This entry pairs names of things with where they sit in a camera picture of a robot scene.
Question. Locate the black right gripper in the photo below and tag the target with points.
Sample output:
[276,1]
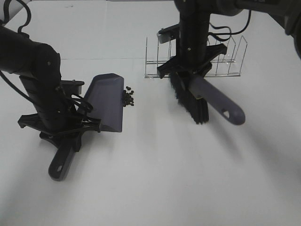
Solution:
[194,23]

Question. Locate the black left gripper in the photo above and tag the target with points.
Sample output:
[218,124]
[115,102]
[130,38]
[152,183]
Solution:
[57,114]

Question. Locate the grey hand brush black bristles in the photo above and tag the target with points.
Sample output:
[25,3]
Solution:
[195,94]

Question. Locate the grey plastic dustpan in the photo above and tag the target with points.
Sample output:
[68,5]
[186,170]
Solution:
[105,95]

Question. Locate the pile of coffee beans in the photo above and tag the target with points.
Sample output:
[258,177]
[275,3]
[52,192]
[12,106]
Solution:
[127,97]

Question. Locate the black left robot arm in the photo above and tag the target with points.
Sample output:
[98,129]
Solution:
[24,57]

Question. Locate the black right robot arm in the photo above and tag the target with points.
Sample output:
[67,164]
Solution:
[286,12]

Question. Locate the chrome wire dish rack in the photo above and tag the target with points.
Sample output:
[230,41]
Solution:
[224,65]

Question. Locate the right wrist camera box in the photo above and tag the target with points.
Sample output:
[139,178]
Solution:
[168,34]

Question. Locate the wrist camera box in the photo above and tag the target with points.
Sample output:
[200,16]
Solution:
[168,34]
[72,87]

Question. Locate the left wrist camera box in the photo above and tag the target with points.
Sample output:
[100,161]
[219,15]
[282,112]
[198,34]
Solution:
[72,87]

